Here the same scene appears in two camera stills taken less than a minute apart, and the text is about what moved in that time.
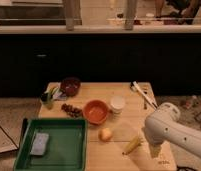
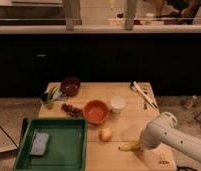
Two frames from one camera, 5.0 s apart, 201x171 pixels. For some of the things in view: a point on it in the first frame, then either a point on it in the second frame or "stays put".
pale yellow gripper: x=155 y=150 -> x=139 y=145
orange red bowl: x=95 y=111 stays put
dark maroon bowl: x=71 y=86 stays put
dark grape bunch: x=72 y=112 stays put
